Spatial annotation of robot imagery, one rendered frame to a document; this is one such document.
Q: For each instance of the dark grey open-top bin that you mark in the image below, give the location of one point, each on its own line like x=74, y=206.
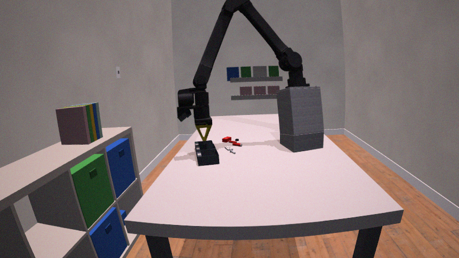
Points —
x=206, y=153

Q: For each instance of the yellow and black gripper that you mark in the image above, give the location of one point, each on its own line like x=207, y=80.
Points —
x=206, y=122

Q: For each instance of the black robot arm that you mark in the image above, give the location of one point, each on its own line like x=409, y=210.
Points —
x=289, y=60

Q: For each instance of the red nine-volt battery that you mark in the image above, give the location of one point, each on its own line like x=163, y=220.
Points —
x=226, y=139

